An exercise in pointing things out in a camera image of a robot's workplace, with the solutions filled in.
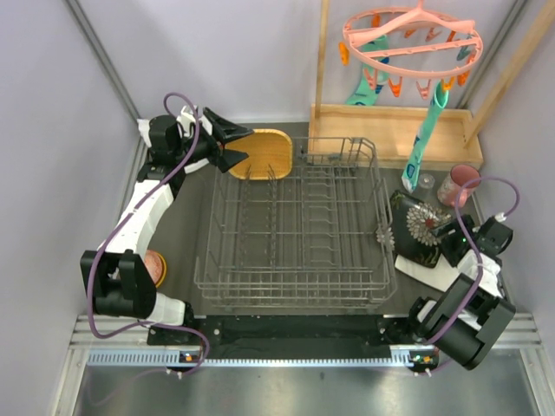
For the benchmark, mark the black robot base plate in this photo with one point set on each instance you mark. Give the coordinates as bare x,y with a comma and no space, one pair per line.
301,337

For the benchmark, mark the teal patterned sock front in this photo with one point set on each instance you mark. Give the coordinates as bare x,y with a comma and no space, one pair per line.
411,171

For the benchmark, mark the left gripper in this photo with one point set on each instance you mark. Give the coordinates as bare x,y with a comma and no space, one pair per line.
225,159

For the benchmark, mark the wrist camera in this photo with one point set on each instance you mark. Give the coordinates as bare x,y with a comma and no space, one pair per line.
493,237
186,120

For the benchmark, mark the red patterned bowl yellow rim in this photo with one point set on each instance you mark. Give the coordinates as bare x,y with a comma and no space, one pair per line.
156,266

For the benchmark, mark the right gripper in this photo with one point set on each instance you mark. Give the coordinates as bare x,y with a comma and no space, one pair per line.
447,239

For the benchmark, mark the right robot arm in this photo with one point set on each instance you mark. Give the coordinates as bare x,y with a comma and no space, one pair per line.
470,316

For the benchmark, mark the pink ceramic mug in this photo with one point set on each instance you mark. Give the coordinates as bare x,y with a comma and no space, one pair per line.
458,185

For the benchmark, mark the clear glass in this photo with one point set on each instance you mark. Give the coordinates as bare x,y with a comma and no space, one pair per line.
426,182

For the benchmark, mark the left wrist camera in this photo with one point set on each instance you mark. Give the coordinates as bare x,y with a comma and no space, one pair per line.
186,120

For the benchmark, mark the black floral square plate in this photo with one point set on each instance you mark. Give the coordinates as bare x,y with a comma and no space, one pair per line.
410,234

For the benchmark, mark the pink round clothes hanger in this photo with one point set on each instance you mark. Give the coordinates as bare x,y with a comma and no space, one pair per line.
411,43

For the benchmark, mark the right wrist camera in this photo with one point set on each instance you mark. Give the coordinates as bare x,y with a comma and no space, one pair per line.
493,237

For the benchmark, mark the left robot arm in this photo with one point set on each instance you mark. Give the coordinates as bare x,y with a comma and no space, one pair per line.
115,276

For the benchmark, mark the wooden tray frame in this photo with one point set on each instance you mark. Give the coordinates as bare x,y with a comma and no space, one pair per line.
392,129

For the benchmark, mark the white square plate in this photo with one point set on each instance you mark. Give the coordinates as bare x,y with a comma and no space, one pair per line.
440,277

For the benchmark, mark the white printed cloth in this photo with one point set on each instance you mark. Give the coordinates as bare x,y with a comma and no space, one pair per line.
144,129

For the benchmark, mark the yellow woven-pattern plate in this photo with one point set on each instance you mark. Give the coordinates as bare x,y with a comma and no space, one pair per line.
270,155

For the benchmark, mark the grey wire dish rack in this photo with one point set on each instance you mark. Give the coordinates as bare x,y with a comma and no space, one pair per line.
315,238

